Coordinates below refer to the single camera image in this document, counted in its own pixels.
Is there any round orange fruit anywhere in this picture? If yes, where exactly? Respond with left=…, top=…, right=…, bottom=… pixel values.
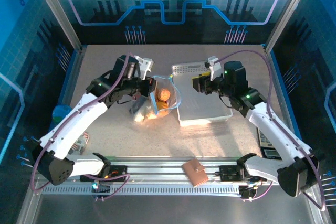
left=157, top=88, right=172, bottom=102

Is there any white plastic basket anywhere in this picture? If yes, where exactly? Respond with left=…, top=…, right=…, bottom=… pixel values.
left=171, top=61, right=234, bottom=127

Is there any clear blue-zipper zip-top bag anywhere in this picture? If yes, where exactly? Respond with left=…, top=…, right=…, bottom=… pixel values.
left=129, top=74, right=183, bottom=123

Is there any blue round container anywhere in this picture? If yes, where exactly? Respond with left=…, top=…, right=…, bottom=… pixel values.
left=51, top=105, right=73, bottom=128

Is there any black calculator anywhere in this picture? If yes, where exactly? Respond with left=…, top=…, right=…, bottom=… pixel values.
left=258, top=126, right=284, bottom=161

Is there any brown leather wallet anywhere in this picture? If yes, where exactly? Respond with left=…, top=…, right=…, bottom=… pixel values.
left=181, top=158, right=209, bottom=189

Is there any left black connector box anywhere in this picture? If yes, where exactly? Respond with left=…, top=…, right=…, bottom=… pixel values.
left=91, top=182, right=111, bottom=194

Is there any black connector box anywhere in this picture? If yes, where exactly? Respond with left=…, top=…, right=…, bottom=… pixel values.
left=238, top=185, right=257, bottom=200
left=91, top=182, right=111, bottom=194

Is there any right black connector box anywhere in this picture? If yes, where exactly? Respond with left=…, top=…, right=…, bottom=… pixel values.
left=238, top=185, right=257, bottom=200

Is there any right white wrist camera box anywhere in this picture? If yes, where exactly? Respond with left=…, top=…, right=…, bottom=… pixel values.
left=204, top=56, right=220, bottom=78

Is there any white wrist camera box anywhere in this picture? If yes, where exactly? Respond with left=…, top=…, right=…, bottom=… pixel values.
left=204, top=56, right=220, bottom=78
left=134, top=55, right=154, bottom=81

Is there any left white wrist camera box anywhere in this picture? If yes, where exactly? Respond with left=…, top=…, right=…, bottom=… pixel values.
left=134, top=55, right=154, bottom=81

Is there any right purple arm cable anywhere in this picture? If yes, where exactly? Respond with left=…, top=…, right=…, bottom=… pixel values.
left=213, top=49, right=327, bottom=212

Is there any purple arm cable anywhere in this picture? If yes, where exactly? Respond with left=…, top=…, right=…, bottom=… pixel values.
left=29, top=51, right=132, bottom=201
left=213, top=49, right=327, bottom=212

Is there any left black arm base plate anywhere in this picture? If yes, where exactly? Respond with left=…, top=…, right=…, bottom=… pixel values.
left=79, top=165, right=129, bottom=183

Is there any right aluminium frame post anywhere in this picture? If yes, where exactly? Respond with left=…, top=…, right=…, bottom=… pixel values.
left=264, top=0, right=316, bottom=53

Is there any aluminium frame post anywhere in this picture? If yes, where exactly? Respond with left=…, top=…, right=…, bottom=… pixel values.
left=29, top=0, right=84, bottom=53
left=264, top=0, right=316, bottom=53

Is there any aluminium front frame rail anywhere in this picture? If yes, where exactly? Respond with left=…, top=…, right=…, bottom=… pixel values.
left=33, top=155, right=317, bottom=196

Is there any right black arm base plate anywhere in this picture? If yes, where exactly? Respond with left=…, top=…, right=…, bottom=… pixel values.
left=218, top=165, right=268, bottom=183

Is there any left aluminium frame post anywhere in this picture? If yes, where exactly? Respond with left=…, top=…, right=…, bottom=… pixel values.
left=29, top=0, right=84, bottom=53

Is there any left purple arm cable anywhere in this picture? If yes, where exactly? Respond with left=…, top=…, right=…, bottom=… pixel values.
left=29, top=51, right=132, bottom=201

